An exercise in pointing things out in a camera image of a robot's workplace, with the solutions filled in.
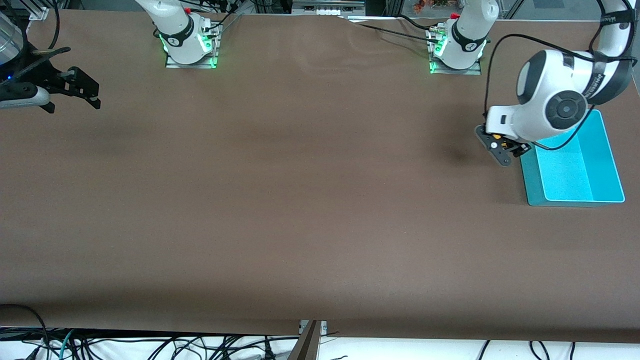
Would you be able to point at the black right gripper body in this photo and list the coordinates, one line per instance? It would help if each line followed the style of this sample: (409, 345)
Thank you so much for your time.
(50, 80)

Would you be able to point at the yellow toy beetle car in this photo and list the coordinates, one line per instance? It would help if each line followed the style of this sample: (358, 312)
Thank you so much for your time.
(496, 135)

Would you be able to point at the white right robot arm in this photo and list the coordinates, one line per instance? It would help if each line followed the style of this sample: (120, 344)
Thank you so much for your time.
(175, 25)

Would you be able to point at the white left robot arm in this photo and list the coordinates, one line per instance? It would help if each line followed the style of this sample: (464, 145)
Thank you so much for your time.
(525, 115)

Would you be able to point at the teal plastic bin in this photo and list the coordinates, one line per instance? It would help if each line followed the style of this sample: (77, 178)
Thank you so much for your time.
(570, 175)

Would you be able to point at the orange background item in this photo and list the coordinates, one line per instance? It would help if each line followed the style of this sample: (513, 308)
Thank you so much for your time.
(419, 6)

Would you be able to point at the brown table cover sheet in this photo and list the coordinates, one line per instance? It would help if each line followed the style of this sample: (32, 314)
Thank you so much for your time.
(320, 225)

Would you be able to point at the white power strip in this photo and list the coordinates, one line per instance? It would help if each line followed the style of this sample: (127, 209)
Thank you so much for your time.
(332, 11)

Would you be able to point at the dark wooden beam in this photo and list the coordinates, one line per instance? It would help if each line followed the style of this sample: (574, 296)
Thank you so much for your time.
(306, 345)

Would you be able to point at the metal table corner bracket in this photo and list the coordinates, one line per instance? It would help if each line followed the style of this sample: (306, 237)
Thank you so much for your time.
(39, 13)

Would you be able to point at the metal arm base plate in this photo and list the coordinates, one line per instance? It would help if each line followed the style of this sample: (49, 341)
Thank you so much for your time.
(192, 64)
(475, 71)

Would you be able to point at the metal rack frame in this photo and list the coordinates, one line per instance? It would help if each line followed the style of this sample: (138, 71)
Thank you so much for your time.
(330, 4)

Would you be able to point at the metal table edge bracket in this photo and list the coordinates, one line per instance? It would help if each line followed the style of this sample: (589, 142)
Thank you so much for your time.
(324, 326)

